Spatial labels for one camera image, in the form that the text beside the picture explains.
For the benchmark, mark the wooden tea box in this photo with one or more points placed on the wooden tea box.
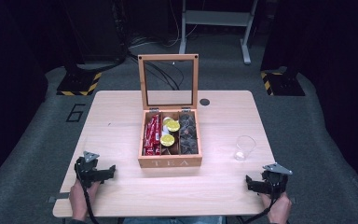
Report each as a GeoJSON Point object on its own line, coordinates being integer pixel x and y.
{"type": "Point", "coordinates": [167, 162]}

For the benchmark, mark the bundle of red sachets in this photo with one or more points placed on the bundle of red sachets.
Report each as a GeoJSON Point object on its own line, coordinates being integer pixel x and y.
{"type": "Point", "coordinates": [151, 135]}

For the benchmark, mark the person's right hand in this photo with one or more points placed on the person's right hand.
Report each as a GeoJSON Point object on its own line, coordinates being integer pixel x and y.
{"type": "Point", "coordinates": [279, 208]}

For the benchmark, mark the white metal stand frame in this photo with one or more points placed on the white metal stand frame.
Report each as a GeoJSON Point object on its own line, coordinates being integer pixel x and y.
{"type": "Point", "coordinates": [217, 18]}

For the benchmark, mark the pile of dark tea bags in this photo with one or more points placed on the pile of dark tea bags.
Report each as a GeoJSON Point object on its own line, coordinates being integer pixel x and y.
{"type": "Point", "coordinates": [188, 133]}

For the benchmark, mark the black table grommet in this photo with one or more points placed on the black table grommet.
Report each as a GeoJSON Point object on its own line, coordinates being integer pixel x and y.
{"type": "Point", "coordinates": [204, 102]}

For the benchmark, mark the black stand hazard-striped base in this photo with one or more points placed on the black stand hazard-striped base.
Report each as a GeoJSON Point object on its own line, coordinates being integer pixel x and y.
{"type": "Point", "coordinates": [79, 84]}
{"type": "Point", "coordinates": [284, 84]}

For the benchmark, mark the yellow-lid capsule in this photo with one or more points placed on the yellow-lid capsule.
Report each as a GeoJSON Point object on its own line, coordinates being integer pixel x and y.
{"type": "Point", "coordinates": [172, 125]}
{"type": "Point", "coordinates": [167, 119]}
{"type": "Point", "coordinates": [167, 140]}

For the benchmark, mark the clear plastic cup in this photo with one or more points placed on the clear plastic cup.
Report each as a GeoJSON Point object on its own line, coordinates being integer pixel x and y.
{"type": "Point", "coordinates": [245, 148]}

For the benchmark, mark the person's left hand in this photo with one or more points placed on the person's left hand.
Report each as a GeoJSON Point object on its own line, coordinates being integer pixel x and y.
{"type": "Point", "coordinates": [80, 200]}

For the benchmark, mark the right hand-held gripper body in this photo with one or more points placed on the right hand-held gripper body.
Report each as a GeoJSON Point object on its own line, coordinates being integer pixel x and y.
{"type": "Point", "coordinates": [275, 180]}

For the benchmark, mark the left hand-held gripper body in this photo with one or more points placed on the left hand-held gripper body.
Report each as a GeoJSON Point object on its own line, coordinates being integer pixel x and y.
{"type": "Point", "coordinates": [87, 169]}

